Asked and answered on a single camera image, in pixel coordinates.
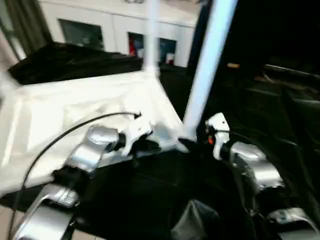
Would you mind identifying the black table mat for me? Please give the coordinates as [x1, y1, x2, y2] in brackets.
[0, 41, 320, 240]

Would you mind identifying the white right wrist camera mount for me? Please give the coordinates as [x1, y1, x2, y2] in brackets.
[204, 112, 230, 161]

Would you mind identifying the black left wrist camera cable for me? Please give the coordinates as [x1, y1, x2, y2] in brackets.
[12, 111, 143, 226]

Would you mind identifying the white cabinet with glass doors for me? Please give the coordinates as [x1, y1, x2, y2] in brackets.
[39, 0, 201, 68]

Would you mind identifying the long dark metal rod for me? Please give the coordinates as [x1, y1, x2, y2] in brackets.
[263, 63, 320, 81]

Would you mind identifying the grey curtain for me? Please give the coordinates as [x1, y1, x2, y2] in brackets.
[4, 0, 53, 60]

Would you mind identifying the white plastic table leg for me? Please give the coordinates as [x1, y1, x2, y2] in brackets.
[181, 0, 238, 141]
[0, 71, 18, 101]
[142, 0, 161, 78]

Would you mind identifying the white plastic table top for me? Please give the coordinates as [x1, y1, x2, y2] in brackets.
[0, 69, 188, 198]

